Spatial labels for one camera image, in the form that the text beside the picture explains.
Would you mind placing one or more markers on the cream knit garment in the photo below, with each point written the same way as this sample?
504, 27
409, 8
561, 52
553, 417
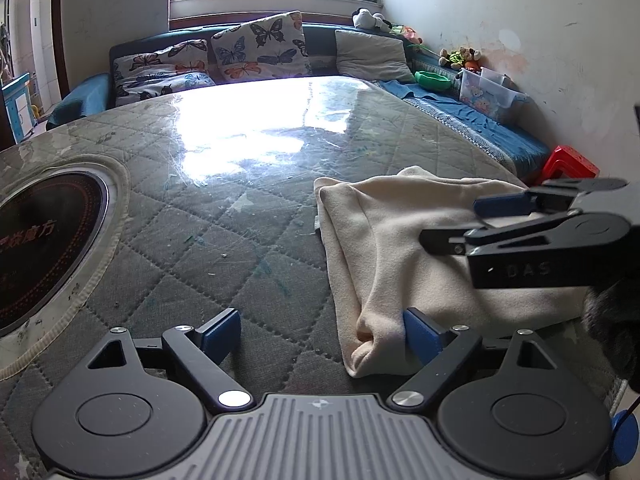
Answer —
390, 240

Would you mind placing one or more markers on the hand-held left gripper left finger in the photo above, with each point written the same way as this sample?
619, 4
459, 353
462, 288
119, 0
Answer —
222, 334

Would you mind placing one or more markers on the green plastic bowl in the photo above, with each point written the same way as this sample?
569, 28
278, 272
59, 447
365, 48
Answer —
432, 80

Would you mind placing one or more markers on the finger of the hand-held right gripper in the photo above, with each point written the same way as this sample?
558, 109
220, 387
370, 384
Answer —
500, 205
445, 241

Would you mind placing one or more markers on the round black induction cooktop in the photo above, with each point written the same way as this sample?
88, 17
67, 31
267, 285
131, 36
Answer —
45, 245

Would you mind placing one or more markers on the clear plastic storage box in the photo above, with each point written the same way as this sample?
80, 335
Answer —
487, 95

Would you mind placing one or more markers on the large butterfly print pillow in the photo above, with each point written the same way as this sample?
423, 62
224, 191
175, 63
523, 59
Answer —
260, 47

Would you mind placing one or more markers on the brown and green plush toys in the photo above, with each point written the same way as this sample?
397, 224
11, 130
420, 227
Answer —
460, 57

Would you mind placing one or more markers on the blue sofa blanket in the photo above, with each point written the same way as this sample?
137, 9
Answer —
480, 125

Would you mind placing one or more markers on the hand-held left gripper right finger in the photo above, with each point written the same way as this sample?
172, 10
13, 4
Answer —
421, 336

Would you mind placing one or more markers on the blue corner sofa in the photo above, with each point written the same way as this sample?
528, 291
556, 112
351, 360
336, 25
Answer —
320, 40

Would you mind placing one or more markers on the orange and green plush toy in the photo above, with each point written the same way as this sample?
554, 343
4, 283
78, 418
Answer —
410, 35

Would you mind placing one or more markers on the blue cabinet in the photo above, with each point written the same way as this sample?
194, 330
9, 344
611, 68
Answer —
17, 107

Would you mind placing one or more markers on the red plastic stool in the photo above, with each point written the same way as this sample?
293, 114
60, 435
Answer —
570, 162

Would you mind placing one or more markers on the black and white plush toy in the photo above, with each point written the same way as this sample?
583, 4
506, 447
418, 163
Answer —
367, 20

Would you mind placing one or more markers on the grey pillow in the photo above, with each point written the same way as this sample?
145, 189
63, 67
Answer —
372, 55

